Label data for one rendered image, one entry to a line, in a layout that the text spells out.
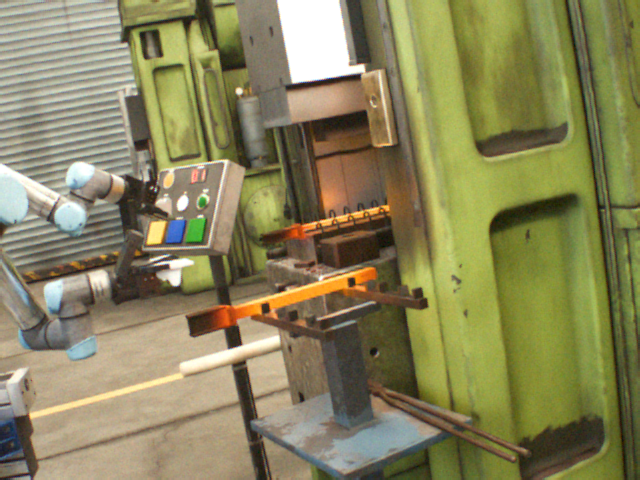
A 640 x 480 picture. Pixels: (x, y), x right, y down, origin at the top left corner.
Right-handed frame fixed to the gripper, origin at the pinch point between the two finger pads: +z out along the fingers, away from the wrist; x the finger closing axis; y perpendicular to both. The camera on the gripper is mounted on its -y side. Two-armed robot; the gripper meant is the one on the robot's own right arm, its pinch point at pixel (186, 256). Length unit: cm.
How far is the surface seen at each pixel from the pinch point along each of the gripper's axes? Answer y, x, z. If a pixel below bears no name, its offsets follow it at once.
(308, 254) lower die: 6.5, 2.6, 30.7
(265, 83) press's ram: -38.4, -5.3, 30.8
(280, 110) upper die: -30.7, 1.7, 30.7
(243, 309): 7.7, 38.0, 0.7
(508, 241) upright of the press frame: 8, 42, 64
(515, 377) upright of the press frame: 40, 42, 61
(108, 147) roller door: -38, -784, 111
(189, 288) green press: 95, -469, 104
